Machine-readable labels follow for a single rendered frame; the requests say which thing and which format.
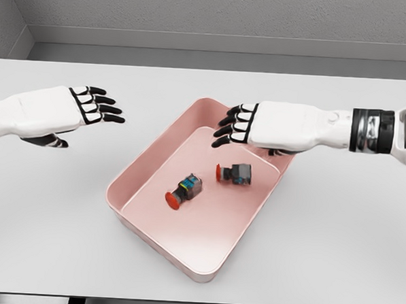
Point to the red-button industrial switch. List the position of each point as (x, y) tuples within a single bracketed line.
[(184, 190), (234, 173)]

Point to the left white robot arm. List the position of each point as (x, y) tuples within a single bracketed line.
[(2, 116)]

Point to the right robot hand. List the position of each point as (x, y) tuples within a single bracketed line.
[(279, 125)]

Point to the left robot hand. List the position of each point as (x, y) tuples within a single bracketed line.
[(52, 110)]

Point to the pink rectangular basket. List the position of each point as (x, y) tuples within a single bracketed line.
[(200, 199)]

